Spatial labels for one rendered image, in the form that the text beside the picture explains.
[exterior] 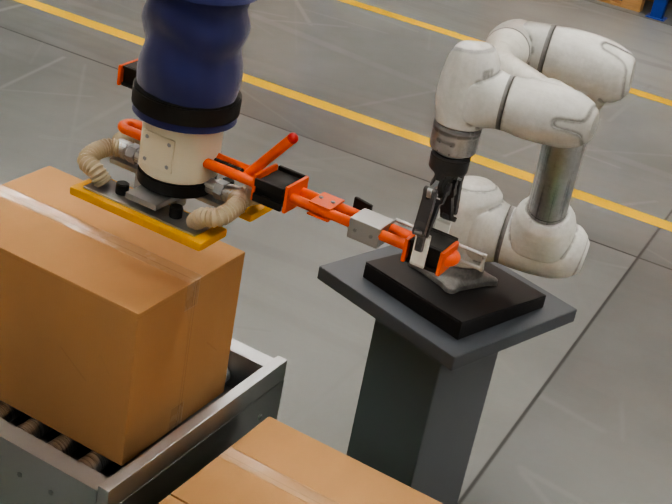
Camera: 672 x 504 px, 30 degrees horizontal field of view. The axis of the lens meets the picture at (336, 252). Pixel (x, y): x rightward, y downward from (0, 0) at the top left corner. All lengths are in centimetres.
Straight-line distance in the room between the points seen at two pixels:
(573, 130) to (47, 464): 132
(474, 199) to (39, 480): 126
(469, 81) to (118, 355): 98
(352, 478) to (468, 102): 105
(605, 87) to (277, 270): 233
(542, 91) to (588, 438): 223
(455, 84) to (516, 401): 227
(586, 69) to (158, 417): 123
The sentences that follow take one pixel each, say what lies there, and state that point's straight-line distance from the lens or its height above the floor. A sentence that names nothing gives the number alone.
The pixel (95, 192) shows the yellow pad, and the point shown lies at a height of 114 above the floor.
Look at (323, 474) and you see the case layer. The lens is 294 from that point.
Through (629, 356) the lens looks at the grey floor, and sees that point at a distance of 487.
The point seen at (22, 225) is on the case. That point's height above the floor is 95.
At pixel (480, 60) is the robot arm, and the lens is 226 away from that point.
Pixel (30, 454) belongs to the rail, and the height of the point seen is 59.
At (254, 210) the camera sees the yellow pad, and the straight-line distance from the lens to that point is 271.
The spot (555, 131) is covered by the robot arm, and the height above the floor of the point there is 156.
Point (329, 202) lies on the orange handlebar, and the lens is 251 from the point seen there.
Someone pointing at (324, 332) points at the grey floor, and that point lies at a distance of 451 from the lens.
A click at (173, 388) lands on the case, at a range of 291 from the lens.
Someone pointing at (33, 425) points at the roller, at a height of 55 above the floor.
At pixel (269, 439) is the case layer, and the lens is 302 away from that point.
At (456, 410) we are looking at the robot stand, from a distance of 348.
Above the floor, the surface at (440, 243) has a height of 127.
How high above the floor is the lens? 233
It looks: 27 degrees down
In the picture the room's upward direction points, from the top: 11 degrees clockwise
